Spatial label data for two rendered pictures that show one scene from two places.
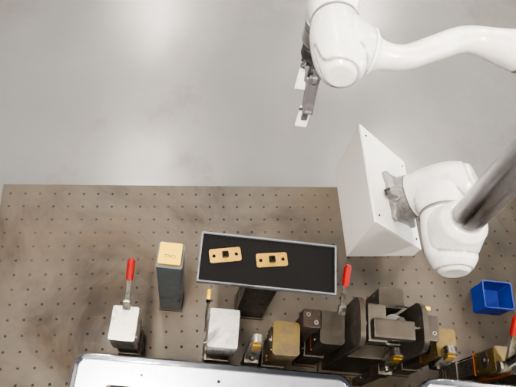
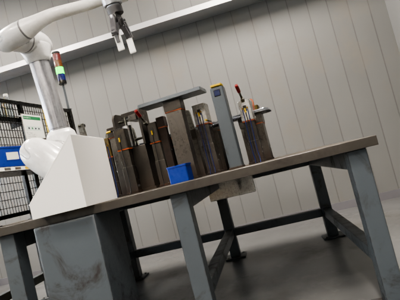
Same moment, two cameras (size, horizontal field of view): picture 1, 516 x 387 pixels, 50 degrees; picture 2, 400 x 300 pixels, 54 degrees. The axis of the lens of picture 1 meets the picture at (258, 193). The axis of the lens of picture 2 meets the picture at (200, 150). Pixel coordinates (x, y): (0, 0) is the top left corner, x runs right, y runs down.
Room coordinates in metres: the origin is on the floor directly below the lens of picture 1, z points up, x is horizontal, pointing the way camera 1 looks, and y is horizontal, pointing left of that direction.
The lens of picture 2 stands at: (2.41, 0.95, 0.72)
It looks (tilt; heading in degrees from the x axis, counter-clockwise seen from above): 3 degrees up; 206
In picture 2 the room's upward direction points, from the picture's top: 14 degrees counter-clockwise
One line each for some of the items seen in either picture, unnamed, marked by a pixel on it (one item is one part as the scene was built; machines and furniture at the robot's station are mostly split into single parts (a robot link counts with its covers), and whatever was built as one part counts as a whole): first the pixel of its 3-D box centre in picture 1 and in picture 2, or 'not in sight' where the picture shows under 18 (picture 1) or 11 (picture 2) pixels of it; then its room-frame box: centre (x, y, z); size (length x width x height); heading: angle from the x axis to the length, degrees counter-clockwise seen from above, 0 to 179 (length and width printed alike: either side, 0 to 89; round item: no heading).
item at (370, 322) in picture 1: (365, 340); (137, 150); (0.46, -0.43, 0.94); 0.18 x 0.13 x 0.49; 101
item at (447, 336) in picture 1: (419, 350); (112, 168); (0.49, -0.61, 0.88); 0.11 x 0.07 x 0.37; 11
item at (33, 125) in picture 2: not in sight; (34, 134); (0.33, -1.39, 1.30); 0.23 x 0.02 x 0.31; 11
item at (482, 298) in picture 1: (491, 298); not in sight; (0.79, -0.90, 0.75); 0.11 x 0.10 x 0.09; 101
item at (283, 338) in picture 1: (275, 346); not in sight; (0.37, -0.18, 0.89); 0.12 x 0.08 x 0.38; 11
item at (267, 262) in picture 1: (272, 259); not in sight; (0.53, -0.09, 1.17); 0.08 x 0.04 x 0.01; 110
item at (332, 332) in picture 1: (316, 336); (159, 154); (0.44, -0.29, 0.89); 0.12 x 0.07 x 0.38; 11
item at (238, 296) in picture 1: (256, 288); (182, 139); (0.52, -0.08, 0.92); 0.10 x 0.08 x 0.45; 101
